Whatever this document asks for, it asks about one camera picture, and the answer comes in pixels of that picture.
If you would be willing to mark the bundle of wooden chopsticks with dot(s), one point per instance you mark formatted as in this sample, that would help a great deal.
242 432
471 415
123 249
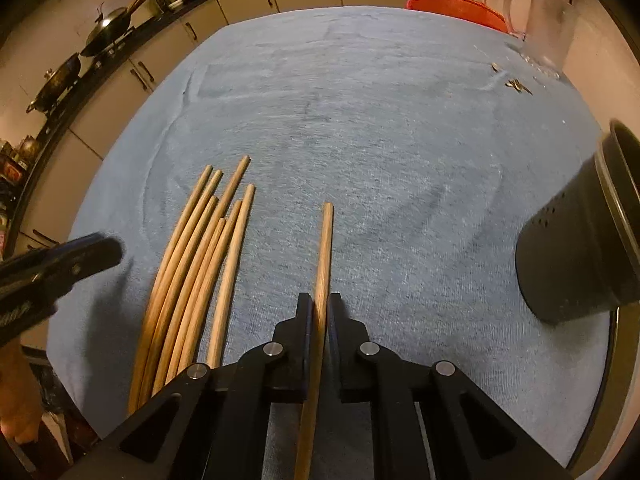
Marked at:
200 255

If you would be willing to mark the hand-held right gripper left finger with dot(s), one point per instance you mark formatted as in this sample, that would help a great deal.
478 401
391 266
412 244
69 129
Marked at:
305 310

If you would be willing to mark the blue terry towel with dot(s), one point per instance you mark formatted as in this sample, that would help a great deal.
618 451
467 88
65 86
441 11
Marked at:
360 135

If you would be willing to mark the long wooden chopstick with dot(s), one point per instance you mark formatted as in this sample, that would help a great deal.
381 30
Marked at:
324 250

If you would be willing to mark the person's left forearm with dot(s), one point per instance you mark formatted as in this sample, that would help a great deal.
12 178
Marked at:
17 395

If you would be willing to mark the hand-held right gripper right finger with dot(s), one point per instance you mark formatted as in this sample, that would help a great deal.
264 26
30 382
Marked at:
334 312

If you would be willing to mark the black frying pan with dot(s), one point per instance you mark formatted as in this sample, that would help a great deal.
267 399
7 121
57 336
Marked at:
55 82

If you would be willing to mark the dark cylindrical chopstick holder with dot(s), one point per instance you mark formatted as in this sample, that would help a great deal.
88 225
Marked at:
570 255

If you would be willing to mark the black wok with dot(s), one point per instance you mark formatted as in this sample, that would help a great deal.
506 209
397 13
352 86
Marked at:
106 30

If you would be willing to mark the frosted glass mug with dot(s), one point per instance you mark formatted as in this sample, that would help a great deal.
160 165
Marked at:
547 25

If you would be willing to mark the condiment jars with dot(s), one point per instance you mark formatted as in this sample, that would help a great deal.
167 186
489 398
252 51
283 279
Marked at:
17 157

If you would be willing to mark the red plastic colander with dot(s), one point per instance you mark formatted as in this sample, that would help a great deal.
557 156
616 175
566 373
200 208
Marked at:
450 7

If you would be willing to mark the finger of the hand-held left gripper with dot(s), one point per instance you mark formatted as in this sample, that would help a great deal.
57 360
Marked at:
70 265

